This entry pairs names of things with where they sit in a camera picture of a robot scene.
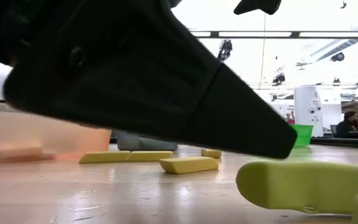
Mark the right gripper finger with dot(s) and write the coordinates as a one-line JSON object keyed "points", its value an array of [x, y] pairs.
{"points": [[259, 6]]}

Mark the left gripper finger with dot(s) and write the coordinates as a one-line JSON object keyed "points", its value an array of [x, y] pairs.
{"points": [[135, 77]]}

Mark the black overhead light bar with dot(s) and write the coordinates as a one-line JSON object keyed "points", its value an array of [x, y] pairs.
{"points": [[294, 34]]}

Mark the black ceiling spotlight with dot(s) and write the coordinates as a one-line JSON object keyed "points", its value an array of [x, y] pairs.
{"points": [[279, 78], [225, 49], [338, 57]]}

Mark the gray plastic storage bin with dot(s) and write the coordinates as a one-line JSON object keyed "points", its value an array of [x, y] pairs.
{"points": [[148, 143]]}

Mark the translucent orange plastic tray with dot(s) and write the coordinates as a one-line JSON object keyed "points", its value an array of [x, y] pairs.
{"points": [[73, 140]]}

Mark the white pillar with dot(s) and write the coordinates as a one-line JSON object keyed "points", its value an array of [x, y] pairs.
{"points": [[308, 105]]}

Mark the green plastic mesh basket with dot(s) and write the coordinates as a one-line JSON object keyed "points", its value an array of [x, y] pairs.
{"points": [[304, 135]]}

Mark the person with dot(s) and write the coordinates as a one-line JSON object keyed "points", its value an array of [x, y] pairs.
{"points": [[348, 126]]}

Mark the black metal table frame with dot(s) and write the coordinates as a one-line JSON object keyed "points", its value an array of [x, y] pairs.
{"points": [[346, 142]]}

